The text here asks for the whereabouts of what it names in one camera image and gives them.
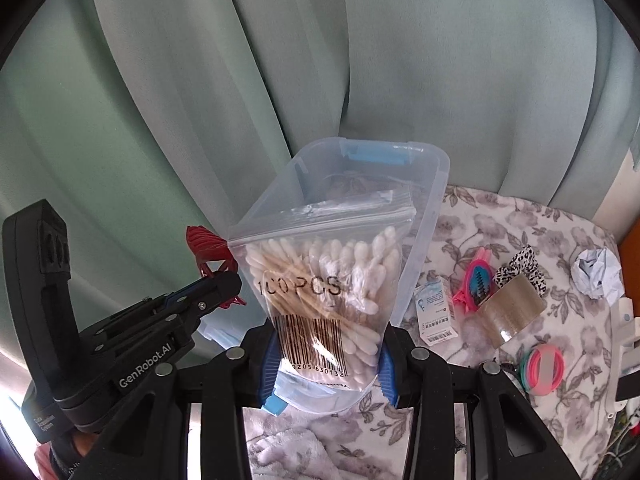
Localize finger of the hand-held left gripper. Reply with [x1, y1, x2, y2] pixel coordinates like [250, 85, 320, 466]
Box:
[100, 271, 244, 356]
[140, 280, 206, 311]

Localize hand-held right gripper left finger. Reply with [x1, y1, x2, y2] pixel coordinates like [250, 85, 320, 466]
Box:
[115, 327, 284, 480]

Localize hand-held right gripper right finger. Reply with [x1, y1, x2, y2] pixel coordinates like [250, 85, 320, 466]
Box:
[379, 330, 583, 480]

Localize red hair claw clip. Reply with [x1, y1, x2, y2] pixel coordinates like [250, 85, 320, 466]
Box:
[186, 225, 247, 308]

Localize small white medicine box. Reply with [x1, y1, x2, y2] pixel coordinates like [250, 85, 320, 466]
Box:
[414, 277, 458, 348]

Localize bag of cotton swabs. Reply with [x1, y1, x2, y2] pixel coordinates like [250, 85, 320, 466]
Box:
[227, 187, 418, 393]

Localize clear brown tape roll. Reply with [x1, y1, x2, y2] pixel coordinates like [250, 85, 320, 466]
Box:
[477, 274, 547, 348]

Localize teal hair tie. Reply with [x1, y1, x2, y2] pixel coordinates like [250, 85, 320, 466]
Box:
[517, 350, 538, 393]

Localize clear plastic container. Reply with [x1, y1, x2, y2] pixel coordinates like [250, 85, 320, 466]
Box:
[235, 137, 451, 416]

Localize white paper ball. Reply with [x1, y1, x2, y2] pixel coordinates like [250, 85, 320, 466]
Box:
[571, 247, 623, 303]

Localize person's left forearm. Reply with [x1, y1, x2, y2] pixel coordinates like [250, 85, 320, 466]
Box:
[35, 425, 106, 480]

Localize light blue plastic packet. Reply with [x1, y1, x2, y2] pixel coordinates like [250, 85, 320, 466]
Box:
[197, 317, 243, 347]

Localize pink oval pocket mirror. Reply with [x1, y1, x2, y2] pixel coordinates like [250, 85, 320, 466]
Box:
[452, 255, 496, 313]

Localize black and white spotted scrunchie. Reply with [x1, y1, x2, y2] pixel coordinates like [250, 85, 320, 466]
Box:
[494, 244, 548, 296]

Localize grey floral fleece blanket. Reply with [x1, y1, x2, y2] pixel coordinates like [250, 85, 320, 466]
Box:
[240, 185, 633, 480]

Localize white plastic device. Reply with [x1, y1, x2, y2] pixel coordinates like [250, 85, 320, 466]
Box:
[602, 297, 640, 418]

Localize brown wooden furniture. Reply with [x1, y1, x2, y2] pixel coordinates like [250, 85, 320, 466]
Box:
[617, 230, 640, 306]

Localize pale green curtain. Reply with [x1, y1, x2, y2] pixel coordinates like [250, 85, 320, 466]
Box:
[0, 0, 640, 366]

